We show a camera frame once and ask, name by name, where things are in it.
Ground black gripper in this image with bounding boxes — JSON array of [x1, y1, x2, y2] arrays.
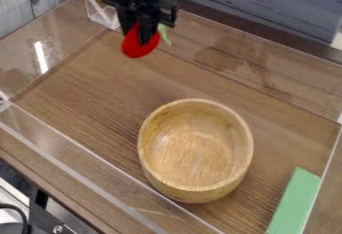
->
[[103, 0, 179, 45]]

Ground red plush strawberry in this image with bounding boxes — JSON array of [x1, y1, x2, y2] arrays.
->
[[121, 24, 171, 58]]

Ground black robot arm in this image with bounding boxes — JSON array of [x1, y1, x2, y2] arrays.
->
[[103, 0, 179, 45]]

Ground wooden bowl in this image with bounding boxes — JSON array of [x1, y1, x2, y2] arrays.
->
[[138, 98, 254, 204]]

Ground clear acrylic front panel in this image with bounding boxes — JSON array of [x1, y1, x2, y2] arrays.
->
[[0, 92, 224, 234]]

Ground green rectangular block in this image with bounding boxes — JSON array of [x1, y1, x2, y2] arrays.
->
[[264, 168, 321, 234]]

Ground clear acrylic corner bracket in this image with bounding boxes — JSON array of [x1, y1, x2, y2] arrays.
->
[[84, 0, 120, 30]]

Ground black metal table bracket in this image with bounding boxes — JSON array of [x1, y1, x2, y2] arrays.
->
[[29, 189, 76, 234]]

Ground black cable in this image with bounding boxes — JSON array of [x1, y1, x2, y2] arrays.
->
[[0, 204, 31, 234]]

